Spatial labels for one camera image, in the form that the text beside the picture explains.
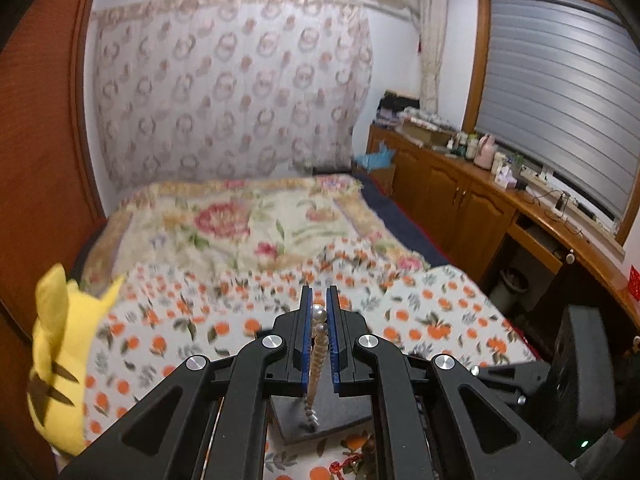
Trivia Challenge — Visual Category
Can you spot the white pearl necklace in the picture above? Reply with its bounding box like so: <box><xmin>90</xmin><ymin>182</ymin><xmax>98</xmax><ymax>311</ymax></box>
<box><xmin>301</xmin><ymin>303</ymin><xmax>330</xmax><ymax>434</ymax></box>

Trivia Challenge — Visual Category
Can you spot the black jewelry box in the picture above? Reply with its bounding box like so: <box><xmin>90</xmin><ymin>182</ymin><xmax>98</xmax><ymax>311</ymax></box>
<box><xmin>270</xmin><ymin>364</ymin><xmax>372</xmax><ymax>444</ymax></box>

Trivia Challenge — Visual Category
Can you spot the floral bed quilt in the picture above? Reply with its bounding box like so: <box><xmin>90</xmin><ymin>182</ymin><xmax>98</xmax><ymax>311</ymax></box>
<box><xmin>76</xmin><ymin>174</ymin><xmax>446</xmax><ymax>295</ymax></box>

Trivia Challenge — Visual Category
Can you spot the orange print tablecloth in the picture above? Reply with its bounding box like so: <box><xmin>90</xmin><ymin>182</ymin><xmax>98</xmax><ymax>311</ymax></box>
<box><xmin>79</xmin><ymin>238</ymin><xmax>539</xmax><ymax>480</ymax></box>

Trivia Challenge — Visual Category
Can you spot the blue tissue paper bag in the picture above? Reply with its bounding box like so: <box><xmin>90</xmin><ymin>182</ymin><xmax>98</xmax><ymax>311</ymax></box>
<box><xmin>354</xmin><ymin>141</ymin><xmax>396</xmax><ymax>172</ymax></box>

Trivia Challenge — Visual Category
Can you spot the wooden sideboard cabinet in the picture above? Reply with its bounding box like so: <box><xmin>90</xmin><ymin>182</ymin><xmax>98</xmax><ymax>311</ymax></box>
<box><xmin>367</xmin><ymin>126</ymin><xmax>639</xmax><ymax>324</ymax></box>

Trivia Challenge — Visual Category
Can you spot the yellow plush toy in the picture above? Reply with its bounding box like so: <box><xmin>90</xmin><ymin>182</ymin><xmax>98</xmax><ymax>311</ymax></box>
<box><xmin>27</xmin><ymin>263</ymin><xmax>124</xmax><ymax>456</ymax></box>

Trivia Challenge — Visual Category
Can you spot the pink kettle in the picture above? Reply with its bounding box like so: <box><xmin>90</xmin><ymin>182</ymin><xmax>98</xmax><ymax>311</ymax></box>
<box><xmin>474</xmin><ymin>134</ymin><xmax>496</xmax><ymax>170</ymax></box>

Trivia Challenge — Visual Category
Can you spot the wooden louvred wardrobe door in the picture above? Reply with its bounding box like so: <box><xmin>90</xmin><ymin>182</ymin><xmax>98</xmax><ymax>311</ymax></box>
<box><xmin>1</xmin><ymin>0</ymin><xmax>103</xmax><ymax>479</ymax></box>

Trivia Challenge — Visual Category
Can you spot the patterned lace curtain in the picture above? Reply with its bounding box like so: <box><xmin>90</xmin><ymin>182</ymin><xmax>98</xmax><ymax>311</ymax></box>
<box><xmin>93</xmin><ymin>0</ymin><xmax>373</xmax><ymax>191</ymax></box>

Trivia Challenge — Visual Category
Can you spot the grey window blind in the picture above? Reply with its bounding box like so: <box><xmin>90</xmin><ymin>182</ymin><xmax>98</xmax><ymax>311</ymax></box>
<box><xmin>476</xmin><ymin>0</ymin><xmax>639</xmax><ymax>218</ymax></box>

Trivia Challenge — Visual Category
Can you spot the cream side curtain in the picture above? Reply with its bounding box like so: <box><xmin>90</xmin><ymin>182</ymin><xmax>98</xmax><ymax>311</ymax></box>
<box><xmin>420</xmin><ymin>0</ymin><xmax>448</xmax><ymax>114</ymax></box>

